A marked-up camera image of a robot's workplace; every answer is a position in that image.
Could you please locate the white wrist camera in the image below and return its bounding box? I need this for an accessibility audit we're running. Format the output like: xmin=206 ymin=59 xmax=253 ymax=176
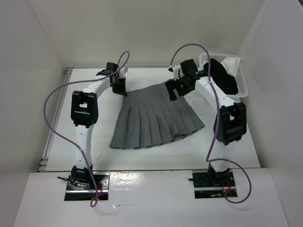
xmin=168 ymin=64 xmax=184 ymax=80
xmin=118 ymin=67 xmax=128 ymax=79

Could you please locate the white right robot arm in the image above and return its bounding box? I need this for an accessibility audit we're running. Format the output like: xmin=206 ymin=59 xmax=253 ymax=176
xmin=165 ymin=59 xmax=247 ymax=186

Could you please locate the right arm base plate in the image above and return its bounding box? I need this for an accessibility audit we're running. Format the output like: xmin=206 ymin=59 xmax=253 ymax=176
xmin=188 ymin=171 xmax=238 ymax=199

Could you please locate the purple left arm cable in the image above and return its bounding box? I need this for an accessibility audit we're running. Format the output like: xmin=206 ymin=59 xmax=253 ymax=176
xmin=44 ymin=50 xmax=131 ymax=208

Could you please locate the black skirt in basket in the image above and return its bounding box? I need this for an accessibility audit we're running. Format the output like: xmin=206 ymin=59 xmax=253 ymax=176
xmin=210 ymin=58 xmax=238 ymax=95

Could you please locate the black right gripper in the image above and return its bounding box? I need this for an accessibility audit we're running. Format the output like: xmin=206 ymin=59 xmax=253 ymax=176
xmin=165 ymin=75 xmax=194 ymax=101

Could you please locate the white cloth in basket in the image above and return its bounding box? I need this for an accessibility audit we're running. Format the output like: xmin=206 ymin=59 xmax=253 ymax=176
xmin=199 ymin=54 xmax=241 ymax=77

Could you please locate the grey pleated skirt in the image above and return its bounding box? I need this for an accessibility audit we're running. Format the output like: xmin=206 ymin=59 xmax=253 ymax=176
xmin=109 ymin=83 xmax=205 ymax=149

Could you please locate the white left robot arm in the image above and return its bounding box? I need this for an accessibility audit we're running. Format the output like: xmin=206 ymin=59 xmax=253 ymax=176
xmin=71 ymin=62 xmax=128 ymax=189

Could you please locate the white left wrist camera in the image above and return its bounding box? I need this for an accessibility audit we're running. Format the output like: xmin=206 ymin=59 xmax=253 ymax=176
xmin=118 ymin=67 xmax=128 ymax=79

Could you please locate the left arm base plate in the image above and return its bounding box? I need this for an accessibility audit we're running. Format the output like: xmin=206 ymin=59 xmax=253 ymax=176
xmin=57 ymin=172 xmax=110 ymax=201

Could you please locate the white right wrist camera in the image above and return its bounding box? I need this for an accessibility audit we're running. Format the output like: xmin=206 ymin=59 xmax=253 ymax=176
xmin=168 ymin=64 xmax=184 ymax=80

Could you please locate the white plastic basket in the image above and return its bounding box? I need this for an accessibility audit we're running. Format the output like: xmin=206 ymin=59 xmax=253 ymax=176
xmin=198 ymin=53 xmax=249 ymax=99

